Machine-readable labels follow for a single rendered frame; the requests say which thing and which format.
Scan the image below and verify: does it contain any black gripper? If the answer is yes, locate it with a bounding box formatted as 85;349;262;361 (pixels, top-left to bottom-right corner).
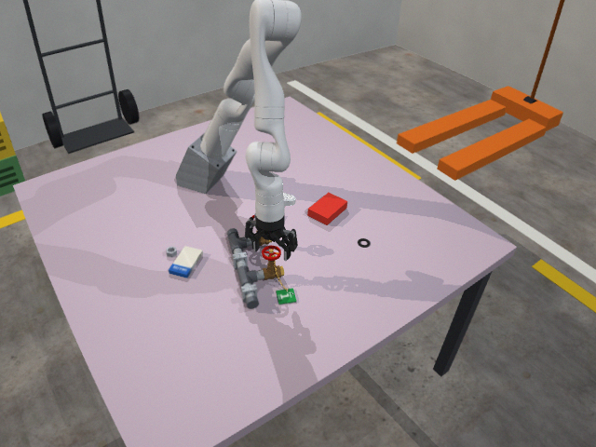
245;213;298;261

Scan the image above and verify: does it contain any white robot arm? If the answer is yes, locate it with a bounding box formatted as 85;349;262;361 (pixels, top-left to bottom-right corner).
200;0;302;223

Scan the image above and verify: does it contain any red block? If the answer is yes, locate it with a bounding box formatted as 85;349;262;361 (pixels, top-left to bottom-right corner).
307;193;347;225

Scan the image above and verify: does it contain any grey pipe manifold with clamps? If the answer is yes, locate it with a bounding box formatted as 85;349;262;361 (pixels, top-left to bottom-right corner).
227;228;284;309

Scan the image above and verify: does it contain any green tag on gold chain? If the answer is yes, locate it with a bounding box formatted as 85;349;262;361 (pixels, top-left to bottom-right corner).
274;264;297;305

